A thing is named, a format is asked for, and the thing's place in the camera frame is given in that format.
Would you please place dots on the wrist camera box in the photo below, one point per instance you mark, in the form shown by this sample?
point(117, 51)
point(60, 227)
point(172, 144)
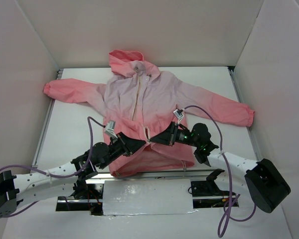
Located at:
point(110, 129)
point(178, 113)

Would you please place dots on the right side aluminium rail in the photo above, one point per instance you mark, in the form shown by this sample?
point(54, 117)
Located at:
point(250, 117)

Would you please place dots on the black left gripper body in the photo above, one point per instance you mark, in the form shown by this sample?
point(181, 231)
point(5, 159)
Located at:
point(125, 144)

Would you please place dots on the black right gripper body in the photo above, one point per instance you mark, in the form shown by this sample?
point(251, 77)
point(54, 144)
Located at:
point(171, 134)

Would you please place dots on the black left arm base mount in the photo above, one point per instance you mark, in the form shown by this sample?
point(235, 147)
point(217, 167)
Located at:
point(83, 189)

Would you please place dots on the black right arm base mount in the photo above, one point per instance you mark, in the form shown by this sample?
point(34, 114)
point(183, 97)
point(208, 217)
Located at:
point(208, 187)

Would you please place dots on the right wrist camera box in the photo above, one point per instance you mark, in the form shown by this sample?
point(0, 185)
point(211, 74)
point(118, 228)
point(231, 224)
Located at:
point(178, 113)

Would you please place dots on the pink hooded zip jacket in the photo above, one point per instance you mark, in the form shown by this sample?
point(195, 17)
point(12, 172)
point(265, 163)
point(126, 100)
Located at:
point(141, 98)

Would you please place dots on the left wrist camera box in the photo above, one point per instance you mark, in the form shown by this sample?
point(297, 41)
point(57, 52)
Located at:
point(110, 129)

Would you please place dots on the left side aluminium rail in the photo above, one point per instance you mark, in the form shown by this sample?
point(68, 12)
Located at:
point(43, 133)

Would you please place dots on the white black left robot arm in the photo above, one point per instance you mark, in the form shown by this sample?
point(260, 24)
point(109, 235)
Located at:
point(22, 189)

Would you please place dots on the white foam cover board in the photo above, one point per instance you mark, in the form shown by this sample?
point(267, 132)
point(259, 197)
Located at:
point(147, 197)

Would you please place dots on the aluminium table edge rail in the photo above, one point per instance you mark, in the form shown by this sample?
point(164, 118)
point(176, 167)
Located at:
point(154, 175)

